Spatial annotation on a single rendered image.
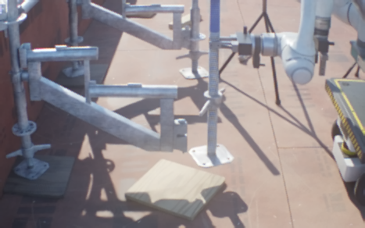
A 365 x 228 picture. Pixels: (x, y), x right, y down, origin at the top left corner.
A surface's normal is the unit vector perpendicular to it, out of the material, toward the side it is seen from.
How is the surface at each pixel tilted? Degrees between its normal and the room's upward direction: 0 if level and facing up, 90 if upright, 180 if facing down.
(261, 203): 0
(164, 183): 0
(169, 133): 90
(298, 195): 0
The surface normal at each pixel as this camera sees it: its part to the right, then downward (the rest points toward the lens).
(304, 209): 0.01, -0.88
